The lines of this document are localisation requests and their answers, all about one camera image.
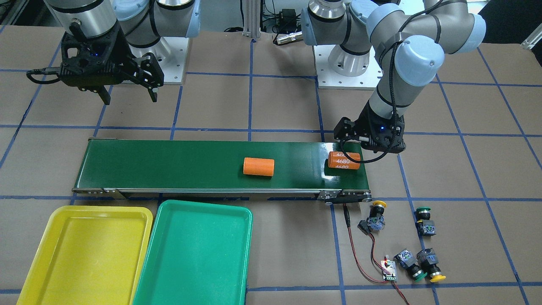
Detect yellow push button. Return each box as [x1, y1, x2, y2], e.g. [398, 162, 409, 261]
[417, 248, 446, 283]
[358, 200, 387, 234]

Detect green plastic tray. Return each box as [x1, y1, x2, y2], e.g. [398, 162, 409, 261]
[133, 200, 252, 305]

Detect green push button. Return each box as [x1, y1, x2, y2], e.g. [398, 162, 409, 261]
[394, 248, 428, 282]
[415, 206, 436, 237]

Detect aluminium frame post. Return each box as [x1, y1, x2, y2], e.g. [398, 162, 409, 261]
[241, 0, 263, 41]

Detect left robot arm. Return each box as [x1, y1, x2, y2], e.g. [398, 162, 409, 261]
[301, 0, 487, 154]

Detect orange cylinder marked 4680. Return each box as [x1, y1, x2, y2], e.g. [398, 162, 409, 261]
[327, 151, 361, 170]

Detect yellow push button at conveyor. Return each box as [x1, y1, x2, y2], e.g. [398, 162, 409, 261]
[358, 200, 387, 234]

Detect green conveyor belt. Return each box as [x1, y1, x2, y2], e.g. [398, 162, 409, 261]
[73, 139, 372, 203]

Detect yellow plastic tray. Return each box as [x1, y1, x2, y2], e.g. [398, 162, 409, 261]
[17, 206, 153, 305]

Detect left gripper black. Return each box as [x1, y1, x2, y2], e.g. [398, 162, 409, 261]
[334, 104, 405, 154]

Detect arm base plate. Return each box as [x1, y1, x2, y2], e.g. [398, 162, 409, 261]
[313, 45, 383, 90]
[130, 37, 191, 85]

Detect red black power wire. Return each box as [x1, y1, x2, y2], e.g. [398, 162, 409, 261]
[342, 203, 410, 305]

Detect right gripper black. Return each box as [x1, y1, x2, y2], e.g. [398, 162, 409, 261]
[58, 21, 164, 105]

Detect plain orange cylinder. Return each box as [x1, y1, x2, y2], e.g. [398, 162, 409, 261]
[243, 158, 275, 176]

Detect small controller circuit board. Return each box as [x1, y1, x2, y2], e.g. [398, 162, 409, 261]
[379, 255, 398, 282]

